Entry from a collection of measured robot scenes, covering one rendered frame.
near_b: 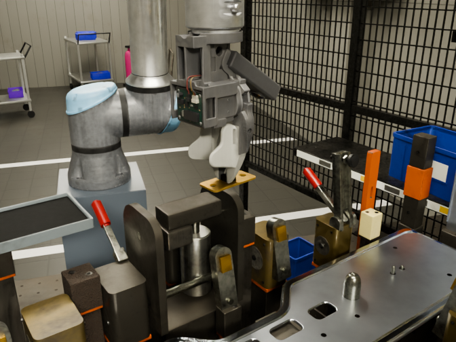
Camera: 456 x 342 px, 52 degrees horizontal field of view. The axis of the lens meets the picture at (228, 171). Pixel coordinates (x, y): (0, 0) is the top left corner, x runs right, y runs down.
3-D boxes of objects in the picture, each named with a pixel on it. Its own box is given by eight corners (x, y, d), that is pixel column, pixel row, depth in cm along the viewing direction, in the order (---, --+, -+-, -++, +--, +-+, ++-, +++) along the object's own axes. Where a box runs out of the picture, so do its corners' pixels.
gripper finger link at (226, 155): (203, 191, 66) (198, 126, 63) (234, 180, 69) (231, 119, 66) (217, 196, 63) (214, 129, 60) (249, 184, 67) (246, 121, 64)
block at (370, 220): (356, 347, 118) (372, 216, 105) (345, 338, 121) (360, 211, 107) (366, 340, 120) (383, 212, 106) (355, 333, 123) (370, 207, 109)
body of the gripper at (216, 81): (170, 122, 64) (165, 31, 60) (217, 112, 70) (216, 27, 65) (205, 134, 59) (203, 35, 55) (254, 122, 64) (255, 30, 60)
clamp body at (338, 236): (323, 358, 115) (335, 230, 102) (296, 335, 122) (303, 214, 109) (341, 347, 118) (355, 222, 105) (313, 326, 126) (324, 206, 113)
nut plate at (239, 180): (215, 193, 66) (215, 185, 65) (198, 185, 68) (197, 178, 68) (257, 178, 71) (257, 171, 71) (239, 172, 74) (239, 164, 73)
